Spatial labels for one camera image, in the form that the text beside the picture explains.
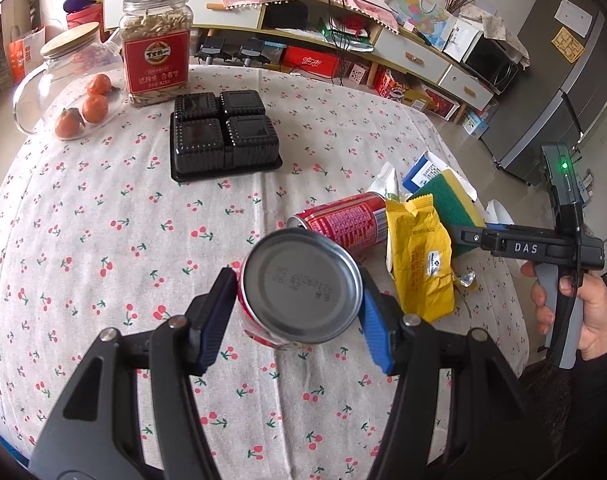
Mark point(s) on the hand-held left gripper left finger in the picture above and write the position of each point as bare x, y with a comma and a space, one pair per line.
218, 320

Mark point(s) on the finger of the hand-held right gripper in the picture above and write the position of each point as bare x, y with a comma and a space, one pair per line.
466, 237

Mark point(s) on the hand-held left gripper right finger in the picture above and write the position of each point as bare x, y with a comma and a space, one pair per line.
376, 330

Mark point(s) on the yellow snack packet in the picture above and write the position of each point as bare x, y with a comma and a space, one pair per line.
418, 260

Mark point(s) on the blue and white carton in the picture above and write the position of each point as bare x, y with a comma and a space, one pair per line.
426, 167

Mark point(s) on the red drink can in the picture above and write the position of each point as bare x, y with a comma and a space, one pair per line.
303, 285
343, 220

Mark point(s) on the white snack packet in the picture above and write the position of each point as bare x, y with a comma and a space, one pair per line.
389, 180

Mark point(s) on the person's right forearm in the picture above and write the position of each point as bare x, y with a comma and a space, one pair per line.
583, 410

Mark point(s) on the person's right hand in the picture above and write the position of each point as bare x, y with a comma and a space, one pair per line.
601, 310

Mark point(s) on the green and yellow sponge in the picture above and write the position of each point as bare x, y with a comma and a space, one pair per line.
448, 200

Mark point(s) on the small blue box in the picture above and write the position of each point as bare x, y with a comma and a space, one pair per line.
474, 124

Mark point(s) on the cherry print tablecloth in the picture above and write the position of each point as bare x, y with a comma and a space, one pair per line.
108, 260

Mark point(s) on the red gift box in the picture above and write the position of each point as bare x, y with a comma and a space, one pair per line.
441, 102

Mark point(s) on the grey refrigerator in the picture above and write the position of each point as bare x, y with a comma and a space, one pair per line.
543, 85

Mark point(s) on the printed snack carton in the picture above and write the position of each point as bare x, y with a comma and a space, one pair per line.
391, 87

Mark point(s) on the black microwave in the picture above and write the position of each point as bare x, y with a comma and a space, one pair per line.
491, 65

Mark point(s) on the black plastic tray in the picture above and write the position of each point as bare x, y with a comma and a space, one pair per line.
223, 135

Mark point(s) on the white and wood cabinet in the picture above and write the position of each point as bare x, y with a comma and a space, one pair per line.
413, 55

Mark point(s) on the white patterned box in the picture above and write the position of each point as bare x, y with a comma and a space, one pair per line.
357, 74

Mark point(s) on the yellow paper note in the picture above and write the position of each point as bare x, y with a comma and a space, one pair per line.
567, 45

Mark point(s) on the colourful map poster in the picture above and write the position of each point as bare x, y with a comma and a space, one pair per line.
423, 12

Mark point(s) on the white paper note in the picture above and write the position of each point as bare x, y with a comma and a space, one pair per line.
576, 17

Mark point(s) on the red cardboard box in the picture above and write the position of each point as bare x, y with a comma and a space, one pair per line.
311, 62

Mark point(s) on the green and white bags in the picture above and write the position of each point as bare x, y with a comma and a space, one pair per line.
348, 35

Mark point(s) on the tangerine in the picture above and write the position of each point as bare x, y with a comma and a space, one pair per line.
94, 108
99, 84
68, 124

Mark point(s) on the red label nut jar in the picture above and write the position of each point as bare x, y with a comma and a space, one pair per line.
156, 65

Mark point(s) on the black dumbbell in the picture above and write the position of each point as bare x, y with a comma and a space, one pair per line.
253, 50
211, 47

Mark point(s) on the glass teapot with wooden lid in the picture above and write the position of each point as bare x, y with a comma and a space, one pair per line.
48, 90

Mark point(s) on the black box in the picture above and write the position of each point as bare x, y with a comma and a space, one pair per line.
286, 15

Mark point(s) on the orange and white bag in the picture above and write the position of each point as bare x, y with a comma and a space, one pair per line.
27, 52

